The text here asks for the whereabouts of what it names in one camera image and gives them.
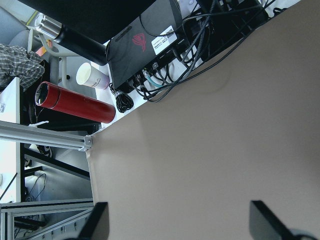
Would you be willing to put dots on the plaid shirt person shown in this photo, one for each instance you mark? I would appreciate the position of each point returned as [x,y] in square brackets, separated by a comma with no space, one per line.
[16,61]

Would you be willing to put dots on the black mini computer red logo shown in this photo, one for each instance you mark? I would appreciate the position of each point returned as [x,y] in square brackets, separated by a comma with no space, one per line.
[143,40]

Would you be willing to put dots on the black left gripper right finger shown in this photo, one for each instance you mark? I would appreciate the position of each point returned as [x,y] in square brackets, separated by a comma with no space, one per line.
[265,225]

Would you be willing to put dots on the white paper cup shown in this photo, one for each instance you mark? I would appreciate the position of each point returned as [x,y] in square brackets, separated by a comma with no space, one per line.
[89,76]

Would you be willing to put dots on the aluminium frame profile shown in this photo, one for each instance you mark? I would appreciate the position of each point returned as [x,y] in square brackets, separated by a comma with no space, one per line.
[44,137]

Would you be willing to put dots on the brown table mat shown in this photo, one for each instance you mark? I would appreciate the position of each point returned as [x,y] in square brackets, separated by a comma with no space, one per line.
[186,168]

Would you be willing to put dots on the red thermos bottle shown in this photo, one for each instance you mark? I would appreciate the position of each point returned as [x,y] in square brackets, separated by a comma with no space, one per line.
[56,98]

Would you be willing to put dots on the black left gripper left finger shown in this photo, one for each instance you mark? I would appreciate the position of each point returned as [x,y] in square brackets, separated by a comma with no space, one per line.
[97,226]

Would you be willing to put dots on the black silver monitor stand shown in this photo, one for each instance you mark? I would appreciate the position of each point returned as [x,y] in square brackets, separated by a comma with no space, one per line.
[71,39]

